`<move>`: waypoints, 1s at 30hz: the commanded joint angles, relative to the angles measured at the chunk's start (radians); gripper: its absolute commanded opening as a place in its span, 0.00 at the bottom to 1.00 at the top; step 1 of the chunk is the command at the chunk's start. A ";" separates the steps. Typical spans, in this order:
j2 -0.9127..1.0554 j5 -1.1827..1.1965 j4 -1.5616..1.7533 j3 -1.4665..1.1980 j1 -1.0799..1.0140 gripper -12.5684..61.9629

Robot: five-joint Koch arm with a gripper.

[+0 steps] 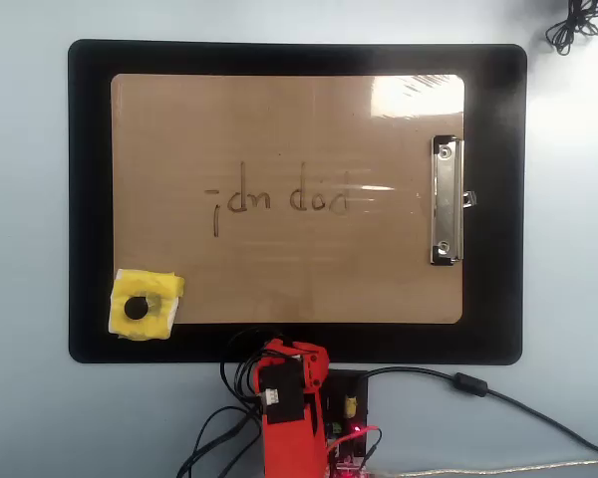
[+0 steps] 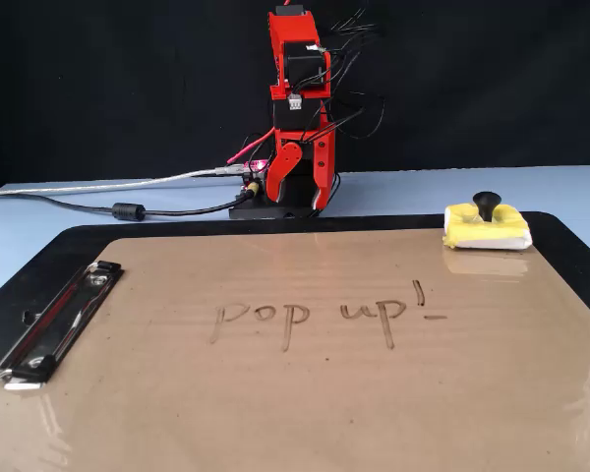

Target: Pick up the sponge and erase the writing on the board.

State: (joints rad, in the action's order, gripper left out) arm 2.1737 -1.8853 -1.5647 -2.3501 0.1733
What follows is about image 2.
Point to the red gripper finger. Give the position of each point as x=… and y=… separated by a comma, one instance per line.
x=324, y=167
x=285, y=164

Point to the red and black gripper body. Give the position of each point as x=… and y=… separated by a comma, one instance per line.
x=295, y=115

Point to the yellow white sponge black knob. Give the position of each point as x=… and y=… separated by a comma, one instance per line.
x=487, y=231

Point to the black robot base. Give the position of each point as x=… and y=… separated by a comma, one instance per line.
x=295, y=196

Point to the pink lit controller board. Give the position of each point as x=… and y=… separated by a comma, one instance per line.
x=257, y=166

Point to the brown clipboard with black edge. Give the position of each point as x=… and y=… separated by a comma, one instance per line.
x=324, y=393

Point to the metal clipboard clip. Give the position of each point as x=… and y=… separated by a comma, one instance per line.
x=54, y=324

